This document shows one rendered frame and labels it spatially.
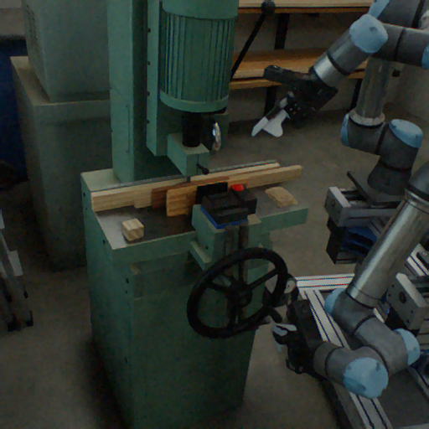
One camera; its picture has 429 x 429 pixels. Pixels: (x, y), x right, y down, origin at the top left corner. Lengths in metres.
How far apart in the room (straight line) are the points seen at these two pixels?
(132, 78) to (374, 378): 0.97
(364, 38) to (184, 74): 0.40
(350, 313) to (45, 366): 1.37
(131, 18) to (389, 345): 1.00
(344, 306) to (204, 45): 0.67
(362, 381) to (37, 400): 1.36
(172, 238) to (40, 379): 1.04
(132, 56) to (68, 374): 1.29
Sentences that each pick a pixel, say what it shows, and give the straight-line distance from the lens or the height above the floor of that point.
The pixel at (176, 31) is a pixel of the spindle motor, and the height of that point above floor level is 1.38.
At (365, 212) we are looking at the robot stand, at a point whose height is 0.74.
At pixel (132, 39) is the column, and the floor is 1.30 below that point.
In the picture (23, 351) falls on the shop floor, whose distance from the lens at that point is 2.23.
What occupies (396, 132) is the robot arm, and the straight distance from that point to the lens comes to 1.76.
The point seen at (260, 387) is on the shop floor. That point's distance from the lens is 2.10.
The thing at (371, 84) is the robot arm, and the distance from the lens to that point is 1.69.
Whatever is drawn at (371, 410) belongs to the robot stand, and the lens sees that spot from 1.87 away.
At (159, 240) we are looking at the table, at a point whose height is 0.90.
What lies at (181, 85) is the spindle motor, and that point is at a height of 1.26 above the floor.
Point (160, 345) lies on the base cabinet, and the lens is 1.53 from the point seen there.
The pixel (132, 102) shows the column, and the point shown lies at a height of 1.13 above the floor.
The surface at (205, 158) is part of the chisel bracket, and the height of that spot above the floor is 1.05.
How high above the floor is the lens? 1.65
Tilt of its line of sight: 34 degrees down
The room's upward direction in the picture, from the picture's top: 6 degrees clockwise
